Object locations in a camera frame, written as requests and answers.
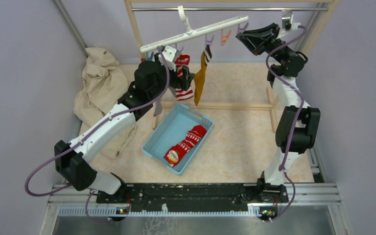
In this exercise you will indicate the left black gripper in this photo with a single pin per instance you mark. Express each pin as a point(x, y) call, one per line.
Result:
point(183, 82)

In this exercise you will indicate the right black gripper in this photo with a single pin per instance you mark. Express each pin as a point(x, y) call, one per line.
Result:
point(259, 41)

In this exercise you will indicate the mustard yellow sock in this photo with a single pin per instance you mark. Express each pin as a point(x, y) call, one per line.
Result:
point(200, 77)

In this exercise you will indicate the purple clothes clip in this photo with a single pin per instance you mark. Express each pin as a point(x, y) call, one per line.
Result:
point(179, 50)
point(242, 28)
point(209, 41)

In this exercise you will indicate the white plastic clip hanger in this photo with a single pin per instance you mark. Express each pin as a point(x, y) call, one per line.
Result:
point(191, 33)

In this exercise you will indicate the red Santa Christmas sock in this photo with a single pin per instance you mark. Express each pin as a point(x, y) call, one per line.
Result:
point(176, 153)

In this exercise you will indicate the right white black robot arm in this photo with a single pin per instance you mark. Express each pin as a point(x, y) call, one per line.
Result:
point(298, 125)

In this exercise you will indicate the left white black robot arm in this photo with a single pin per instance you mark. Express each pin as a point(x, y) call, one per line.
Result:
point(73, 158)

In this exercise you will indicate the salmon clothes clip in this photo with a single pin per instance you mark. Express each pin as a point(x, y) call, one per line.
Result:
point(225, 37)

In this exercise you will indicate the teal clothes clip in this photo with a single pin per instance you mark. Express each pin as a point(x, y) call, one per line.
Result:
point(150, 56)

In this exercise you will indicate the red white striped sock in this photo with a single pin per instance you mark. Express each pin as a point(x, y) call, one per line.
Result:
point(181, 61)

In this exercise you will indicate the blue plastic basket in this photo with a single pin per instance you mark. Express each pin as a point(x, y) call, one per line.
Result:
point(171, 131)

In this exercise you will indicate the grey striped-cuff sock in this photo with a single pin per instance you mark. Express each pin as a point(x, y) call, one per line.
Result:
point(158, 108)

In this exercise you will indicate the beige crumpled cloth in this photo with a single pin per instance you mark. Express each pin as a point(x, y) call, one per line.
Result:
point(103, 84)

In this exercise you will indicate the metal rack rod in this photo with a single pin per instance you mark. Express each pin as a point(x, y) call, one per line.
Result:
point(267, 9)

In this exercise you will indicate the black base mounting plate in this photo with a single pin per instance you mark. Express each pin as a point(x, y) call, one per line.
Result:
point(201, 197)

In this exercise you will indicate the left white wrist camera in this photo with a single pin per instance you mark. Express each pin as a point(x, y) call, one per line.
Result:
point(168, 56)

